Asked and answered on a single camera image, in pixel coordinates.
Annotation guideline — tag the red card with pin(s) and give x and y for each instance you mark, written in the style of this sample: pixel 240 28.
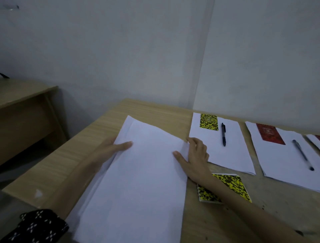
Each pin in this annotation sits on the red card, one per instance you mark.
pixel 270 134

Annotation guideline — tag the white paper sheet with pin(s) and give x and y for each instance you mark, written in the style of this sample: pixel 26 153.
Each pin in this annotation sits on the white paper sheet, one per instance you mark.
pixel 315 144
pixel 280 161
pixel 225 157

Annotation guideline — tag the person's left forearm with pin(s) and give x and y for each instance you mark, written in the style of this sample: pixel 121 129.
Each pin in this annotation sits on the person's left forearm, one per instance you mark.
pixel 75 187

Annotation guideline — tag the large yellow black speckled card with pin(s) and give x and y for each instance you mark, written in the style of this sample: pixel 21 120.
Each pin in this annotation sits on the large yellow black speckled card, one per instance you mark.
pixel 235 184

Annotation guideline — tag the black white-patterned sleeve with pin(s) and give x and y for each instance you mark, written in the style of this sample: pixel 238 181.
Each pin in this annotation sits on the black white-patterned sleeve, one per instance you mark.
pixel 37 226

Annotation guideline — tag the person's right forearm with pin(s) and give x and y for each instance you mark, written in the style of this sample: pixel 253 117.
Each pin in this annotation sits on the person's right forearm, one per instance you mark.
pixel 250 215

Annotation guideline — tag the person's left hand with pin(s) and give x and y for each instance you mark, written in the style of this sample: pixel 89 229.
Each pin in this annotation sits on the person's left hand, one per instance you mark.
pixel 106 152

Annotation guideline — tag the stack of white paper sheets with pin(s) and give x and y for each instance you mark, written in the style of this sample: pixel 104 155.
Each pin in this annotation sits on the stack of white paper sheets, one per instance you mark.
pixel 142 190

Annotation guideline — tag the person's right hand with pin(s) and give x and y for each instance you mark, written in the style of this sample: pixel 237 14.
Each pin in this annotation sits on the person's right hand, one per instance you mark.
pixel 197 162

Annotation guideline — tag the small yellow black speckled card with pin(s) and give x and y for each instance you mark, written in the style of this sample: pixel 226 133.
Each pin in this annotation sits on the small yellow black speckled card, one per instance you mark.
pixel 209 122

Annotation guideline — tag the black pen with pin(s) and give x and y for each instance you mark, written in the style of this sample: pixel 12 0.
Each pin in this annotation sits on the black pen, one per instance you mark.
pixel 223 135
pixel 303 154

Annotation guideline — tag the wooden side desk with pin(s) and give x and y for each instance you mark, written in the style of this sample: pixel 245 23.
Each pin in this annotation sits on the wooden side desk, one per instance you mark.
pixel 22 117

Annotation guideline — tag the person's left thumb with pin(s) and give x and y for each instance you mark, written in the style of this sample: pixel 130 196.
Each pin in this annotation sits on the person's left thumb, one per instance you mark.
pixel 123 145

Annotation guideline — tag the person's right thumb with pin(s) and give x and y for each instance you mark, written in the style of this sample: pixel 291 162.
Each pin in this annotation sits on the person's right thumb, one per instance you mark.
pixel 180 160

